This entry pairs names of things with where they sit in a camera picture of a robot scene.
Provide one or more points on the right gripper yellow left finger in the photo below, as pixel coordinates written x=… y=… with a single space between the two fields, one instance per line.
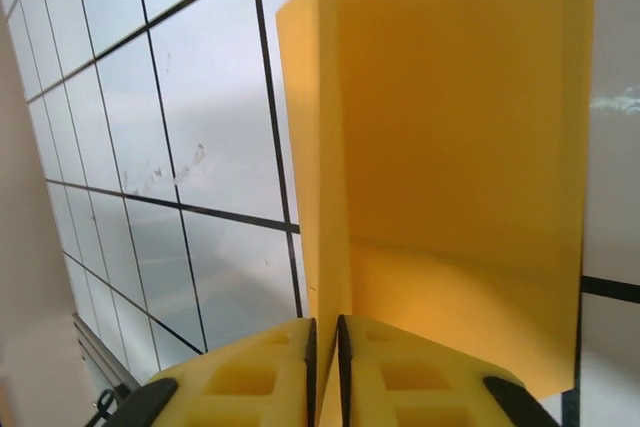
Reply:
x=240 y=382

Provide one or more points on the orange square paper sheet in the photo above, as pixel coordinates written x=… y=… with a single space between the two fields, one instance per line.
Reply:
x=450 y=147

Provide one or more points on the long aluminium mounting rail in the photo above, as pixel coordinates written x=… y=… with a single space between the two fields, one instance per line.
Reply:
x=107 y=362

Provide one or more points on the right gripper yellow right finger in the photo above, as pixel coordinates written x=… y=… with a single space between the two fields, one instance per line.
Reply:
x=415 y=382

